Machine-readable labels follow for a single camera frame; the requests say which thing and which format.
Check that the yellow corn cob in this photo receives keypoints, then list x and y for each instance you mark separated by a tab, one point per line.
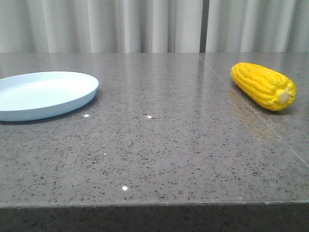
268	88

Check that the light blue round plate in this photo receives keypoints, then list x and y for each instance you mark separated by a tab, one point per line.
42	95

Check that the white pleated curtain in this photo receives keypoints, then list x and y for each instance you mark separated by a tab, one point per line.
154	26

